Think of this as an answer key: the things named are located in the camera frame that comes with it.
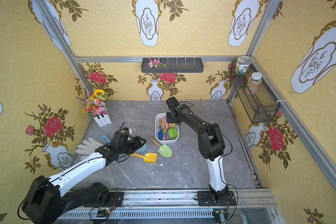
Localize light blue small shovel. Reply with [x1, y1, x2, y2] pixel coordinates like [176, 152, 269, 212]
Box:
[136, 144, 147, 153]

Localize blue small trowel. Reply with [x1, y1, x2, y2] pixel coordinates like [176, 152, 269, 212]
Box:
[158, 119, 164, 140]

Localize yellow scoop shovel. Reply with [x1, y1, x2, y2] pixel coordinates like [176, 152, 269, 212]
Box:
[131, 153, 158, 163]

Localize light green shovel wooden handle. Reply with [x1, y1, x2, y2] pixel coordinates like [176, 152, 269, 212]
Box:
[150, 137, 173, 158]

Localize green wide shovel yellow handle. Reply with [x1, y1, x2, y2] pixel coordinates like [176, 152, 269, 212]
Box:
[168, 123, 178, 140]

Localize purple shovel pink handle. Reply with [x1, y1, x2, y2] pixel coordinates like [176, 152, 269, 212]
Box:
[163, 117, 170, 140]

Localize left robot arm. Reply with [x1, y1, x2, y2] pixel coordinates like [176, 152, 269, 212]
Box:
[17, 127, 146, 224]

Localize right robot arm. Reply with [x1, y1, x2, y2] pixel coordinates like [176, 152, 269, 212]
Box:
[166, 97, 229, 197]

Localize white storage box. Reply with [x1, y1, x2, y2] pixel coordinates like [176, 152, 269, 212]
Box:
[155, 113, 180, 145]

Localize light blue dustpan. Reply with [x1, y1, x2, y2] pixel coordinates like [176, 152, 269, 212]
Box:
[101, 135, 111, 144]

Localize white work glove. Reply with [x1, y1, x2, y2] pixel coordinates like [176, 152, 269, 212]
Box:
[76, 138, 103, 161]

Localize flower pot white fence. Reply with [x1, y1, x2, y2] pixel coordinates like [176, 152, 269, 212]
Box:
[76, 89, 112, 127]

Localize pink flowers on shelf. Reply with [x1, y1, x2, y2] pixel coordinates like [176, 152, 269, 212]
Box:
[147, 59, 168, 68]

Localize jar with white lid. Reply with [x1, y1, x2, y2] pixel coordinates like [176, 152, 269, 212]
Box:
[245, 72, 262, 95]

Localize jar with patterned lid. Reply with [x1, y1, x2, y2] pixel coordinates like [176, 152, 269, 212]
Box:
[235, 56, 253, 75]

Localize dark wall shelf tray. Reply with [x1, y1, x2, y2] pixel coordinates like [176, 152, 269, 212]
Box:
[141, 57, 204, 73]

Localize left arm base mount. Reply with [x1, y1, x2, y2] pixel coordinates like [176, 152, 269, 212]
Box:
[84, 183, 124, 207]

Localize black wire basket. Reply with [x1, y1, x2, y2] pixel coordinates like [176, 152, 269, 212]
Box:
[227, 61, 280, 123]

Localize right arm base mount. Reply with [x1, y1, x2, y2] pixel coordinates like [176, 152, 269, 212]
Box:
[194, 186, 237, 206]

